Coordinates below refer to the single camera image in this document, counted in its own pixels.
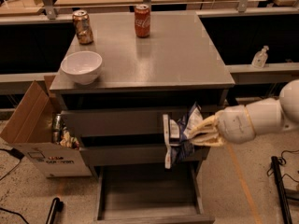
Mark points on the clear sanitizer pump bottle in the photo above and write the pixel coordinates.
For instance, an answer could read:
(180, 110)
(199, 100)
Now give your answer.
(260, 58)

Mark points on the white bowl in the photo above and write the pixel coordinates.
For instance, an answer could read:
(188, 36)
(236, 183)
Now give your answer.
(82, 67)

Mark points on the blue chip bag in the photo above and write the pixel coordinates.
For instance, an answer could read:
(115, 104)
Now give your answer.
(177, 136)

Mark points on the red coca-cola can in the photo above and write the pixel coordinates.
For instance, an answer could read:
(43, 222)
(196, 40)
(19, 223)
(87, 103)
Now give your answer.
(142, 20)

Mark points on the gold patterned can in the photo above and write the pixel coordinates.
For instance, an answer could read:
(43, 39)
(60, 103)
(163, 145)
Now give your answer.
(83, 28)

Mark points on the top grey drawer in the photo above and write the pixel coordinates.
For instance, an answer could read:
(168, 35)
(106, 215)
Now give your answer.
(119, 121)

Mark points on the middle grey drawer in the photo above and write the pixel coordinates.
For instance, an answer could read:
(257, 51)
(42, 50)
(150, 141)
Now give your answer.
(123, 154)

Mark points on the snack packets in box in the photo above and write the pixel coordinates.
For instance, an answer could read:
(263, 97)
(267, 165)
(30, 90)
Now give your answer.
(67, 140)

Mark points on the grey drawer cabinet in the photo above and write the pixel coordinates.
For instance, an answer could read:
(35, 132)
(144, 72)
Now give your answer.
(177, 65)

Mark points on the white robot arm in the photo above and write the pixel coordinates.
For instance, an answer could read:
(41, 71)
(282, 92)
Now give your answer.
(275, 115)

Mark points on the open bottom grey drawer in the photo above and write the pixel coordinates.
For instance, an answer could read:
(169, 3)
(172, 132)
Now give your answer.
(148, 194)

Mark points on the open cardboard box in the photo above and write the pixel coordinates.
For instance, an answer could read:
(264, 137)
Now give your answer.
(29, 131)

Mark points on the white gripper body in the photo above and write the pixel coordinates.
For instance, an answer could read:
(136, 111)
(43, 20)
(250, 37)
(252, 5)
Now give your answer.
(233, 123)

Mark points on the black stand bar right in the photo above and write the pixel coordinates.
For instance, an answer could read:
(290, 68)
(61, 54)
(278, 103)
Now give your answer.
(283, 201)

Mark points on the silver can in box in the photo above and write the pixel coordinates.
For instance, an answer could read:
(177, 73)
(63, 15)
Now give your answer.
(57, 126)

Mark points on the black object bottom left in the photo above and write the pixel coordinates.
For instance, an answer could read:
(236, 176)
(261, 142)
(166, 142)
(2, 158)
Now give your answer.
(56, 206)

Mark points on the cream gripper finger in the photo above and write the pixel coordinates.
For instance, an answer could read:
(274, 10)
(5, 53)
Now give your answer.
(208, 140)
(208, 125)

